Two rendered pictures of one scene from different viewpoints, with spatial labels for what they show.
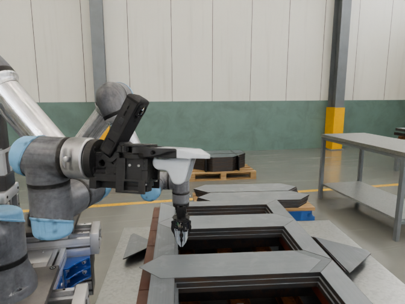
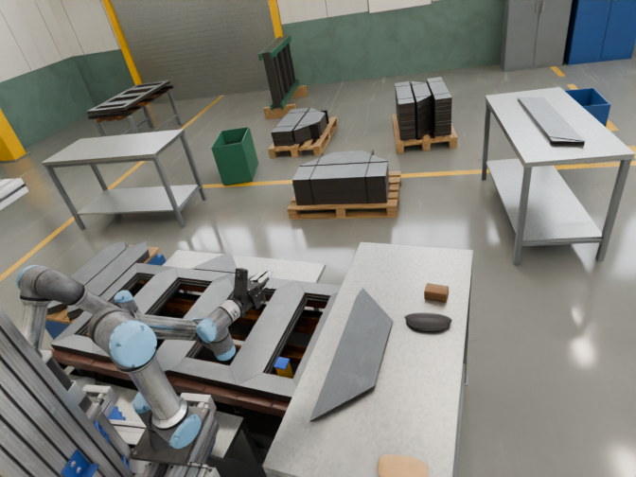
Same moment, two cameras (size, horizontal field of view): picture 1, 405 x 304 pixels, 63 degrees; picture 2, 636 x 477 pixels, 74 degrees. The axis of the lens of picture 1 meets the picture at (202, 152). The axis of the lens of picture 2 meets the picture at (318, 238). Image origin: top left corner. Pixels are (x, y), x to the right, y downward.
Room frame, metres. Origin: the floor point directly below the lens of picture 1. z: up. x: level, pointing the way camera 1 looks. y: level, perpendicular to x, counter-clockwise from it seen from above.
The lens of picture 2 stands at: (-0.30, 1.03, 2.44)
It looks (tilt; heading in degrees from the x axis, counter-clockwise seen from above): 34 degrees down; 300
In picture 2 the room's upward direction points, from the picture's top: 11 degrees counter-clockwise
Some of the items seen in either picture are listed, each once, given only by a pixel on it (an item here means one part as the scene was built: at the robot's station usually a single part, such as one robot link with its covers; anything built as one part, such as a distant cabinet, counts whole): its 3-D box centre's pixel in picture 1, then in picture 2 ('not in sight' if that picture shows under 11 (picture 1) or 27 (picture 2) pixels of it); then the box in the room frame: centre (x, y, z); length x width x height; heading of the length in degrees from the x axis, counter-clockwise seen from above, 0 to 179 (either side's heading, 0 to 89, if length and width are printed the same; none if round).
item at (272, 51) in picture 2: not in sight; (282, 76); (4.06, -6.30, 0.58); 1.60 x 0.60 x 1.17; 105
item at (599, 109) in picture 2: not in sight; (577, 121); (-0.82, -4.62, 0.29); 0.61 x 0.43 x 0.57; 102
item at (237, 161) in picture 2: not in sight; (235, 156); (3.33, -3.38, 0.29); 0.61 x 0.46 x 0.57; 112
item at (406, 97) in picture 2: not in sight; (421, 112); (1.09, -4.91, 0.32); 1.20 x 0.80 x 0.65; 108
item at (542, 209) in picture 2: not in sight; (538, 167); (-0.43, -2.95, 0.49); 1.60 x 0.70 x 0.99; 106
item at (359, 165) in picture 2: not in sight; (344, 182); (1.52, -2.92, 0.23); 1.20 x 0.80 x 0.47; 11
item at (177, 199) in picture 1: (181, 198); not in sight; (1.39, 0.09, 1.10); 0.08 x 0.08 x 0.05
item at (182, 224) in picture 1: (181, 216); not in sight; (1.38, 0.09, 1.02); 0.09 x 0.08 x 0.12; 4
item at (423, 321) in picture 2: not in sight; (427, 321); (0.00, -0.26, 1.06); 0.20 x 0.10 x 0.03; 10
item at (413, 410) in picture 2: not in sight; (390, 338); (0.14, -0.15, 1.03); 1.30 x 0.60 x 0.04; 94
